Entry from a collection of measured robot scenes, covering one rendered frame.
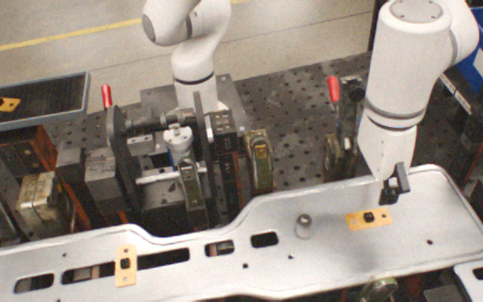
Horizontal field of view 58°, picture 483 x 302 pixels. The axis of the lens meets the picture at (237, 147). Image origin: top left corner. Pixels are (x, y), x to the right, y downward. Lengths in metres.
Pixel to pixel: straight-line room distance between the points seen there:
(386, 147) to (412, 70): 0.13
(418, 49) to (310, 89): 1.08
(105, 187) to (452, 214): 0.68
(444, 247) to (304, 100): 0.85
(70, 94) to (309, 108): 0.85
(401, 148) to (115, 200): 0.58
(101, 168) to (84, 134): 0.69
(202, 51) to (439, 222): 0.70
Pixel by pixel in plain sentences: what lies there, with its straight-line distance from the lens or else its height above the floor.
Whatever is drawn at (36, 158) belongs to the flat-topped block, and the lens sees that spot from 1.09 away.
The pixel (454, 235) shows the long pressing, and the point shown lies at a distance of 0.90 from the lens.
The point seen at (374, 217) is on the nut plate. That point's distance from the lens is 0.87.
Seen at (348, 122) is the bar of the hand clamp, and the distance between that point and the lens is 0.88.
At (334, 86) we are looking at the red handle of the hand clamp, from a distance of 0.93.
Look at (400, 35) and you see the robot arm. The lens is 0.56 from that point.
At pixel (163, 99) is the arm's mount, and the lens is 1.48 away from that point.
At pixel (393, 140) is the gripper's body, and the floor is 1.26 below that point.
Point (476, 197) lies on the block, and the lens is 1.03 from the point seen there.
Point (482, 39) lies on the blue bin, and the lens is 1.13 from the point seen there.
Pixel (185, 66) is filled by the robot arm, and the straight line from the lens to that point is 1.19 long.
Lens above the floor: 1.72
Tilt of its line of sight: 46 degrees down
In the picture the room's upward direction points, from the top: 7 degrees counter-clockwise
